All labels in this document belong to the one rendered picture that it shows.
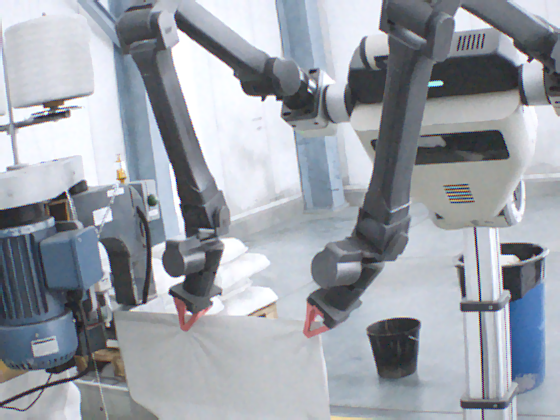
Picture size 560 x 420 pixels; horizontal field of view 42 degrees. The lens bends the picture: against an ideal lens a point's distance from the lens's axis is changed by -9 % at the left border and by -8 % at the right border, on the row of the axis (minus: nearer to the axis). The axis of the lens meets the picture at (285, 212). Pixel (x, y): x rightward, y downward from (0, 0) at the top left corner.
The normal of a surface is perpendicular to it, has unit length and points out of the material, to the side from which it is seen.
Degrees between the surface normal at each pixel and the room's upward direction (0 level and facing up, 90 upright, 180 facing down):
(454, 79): 130
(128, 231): 90
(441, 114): 40
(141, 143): 90
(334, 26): 90
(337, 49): 90
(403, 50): 98
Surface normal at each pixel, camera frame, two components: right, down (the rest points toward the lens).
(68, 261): -0.12, 0.15
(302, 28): -0.51, 0.18
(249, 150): 0.85, -0.04
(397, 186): 0.56, 0.50
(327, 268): -0.70, -0.01
